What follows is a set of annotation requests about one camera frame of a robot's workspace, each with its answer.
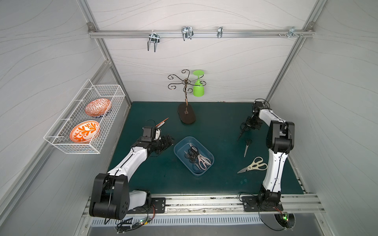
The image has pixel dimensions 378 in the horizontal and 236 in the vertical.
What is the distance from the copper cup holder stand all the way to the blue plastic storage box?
186mm

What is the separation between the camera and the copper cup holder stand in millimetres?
892

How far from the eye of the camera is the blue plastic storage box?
877 mm
